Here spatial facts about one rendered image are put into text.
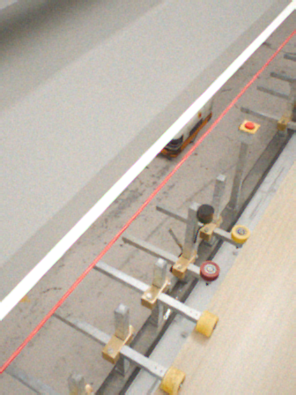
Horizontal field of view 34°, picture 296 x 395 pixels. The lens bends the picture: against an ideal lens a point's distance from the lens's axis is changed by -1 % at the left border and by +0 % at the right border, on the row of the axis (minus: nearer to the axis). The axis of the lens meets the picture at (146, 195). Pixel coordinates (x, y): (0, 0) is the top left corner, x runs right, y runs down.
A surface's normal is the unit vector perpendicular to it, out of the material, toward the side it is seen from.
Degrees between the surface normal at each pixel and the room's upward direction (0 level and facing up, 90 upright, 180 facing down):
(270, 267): 0
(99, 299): 0
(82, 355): 0
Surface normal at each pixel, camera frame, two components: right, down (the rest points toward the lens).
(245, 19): 0.76, -0.02
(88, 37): 0.03, -0.71
